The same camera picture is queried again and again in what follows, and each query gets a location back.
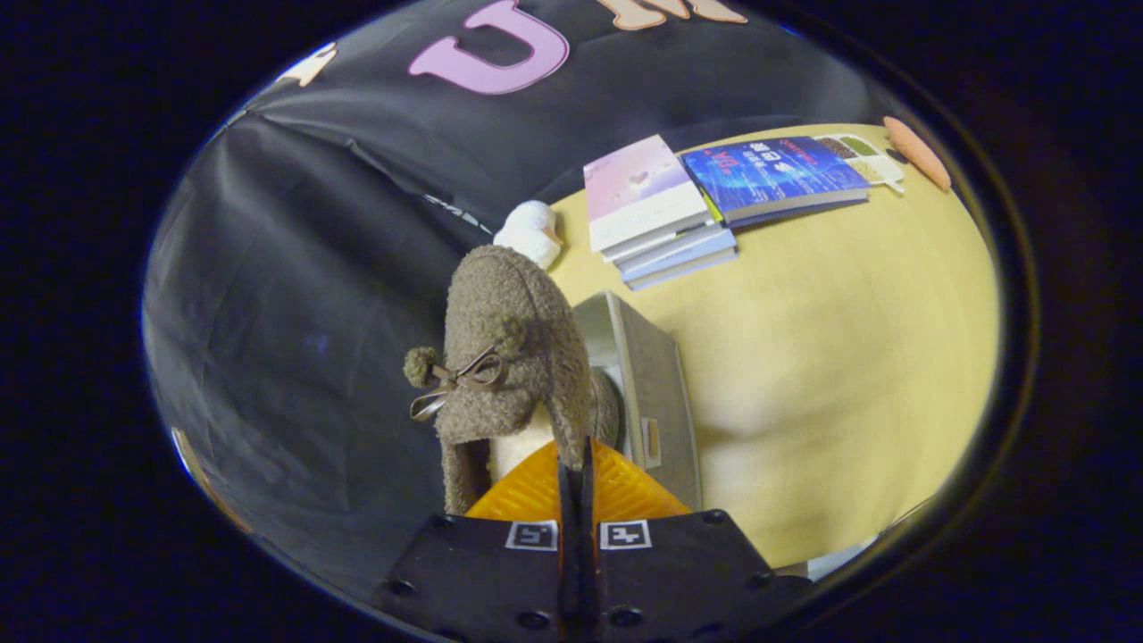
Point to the light blue book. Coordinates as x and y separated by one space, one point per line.
688 250
692 268

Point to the pink cover book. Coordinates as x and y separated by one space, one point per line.
638 187

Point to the grey storage box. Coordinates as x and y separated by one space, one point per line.
656 393

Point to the blue cover book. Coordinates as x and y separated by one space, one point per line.
772 174

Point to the black backdrop cloth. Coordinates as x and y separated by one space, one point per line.
304 295

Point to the dark thin book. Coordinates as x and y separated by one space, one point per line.
804 211

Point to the brown fuzzy shoe with bow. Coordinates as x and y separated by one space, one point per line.
513 330

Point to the orange oval pad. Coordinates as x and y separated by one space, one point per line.
917 152

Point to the white plush toy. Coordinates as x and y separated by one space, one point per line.
531 230

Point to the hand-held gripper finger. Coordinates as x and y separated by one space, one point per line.
568 536
588 536

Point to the white book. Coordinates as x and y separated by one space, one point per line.
674 237

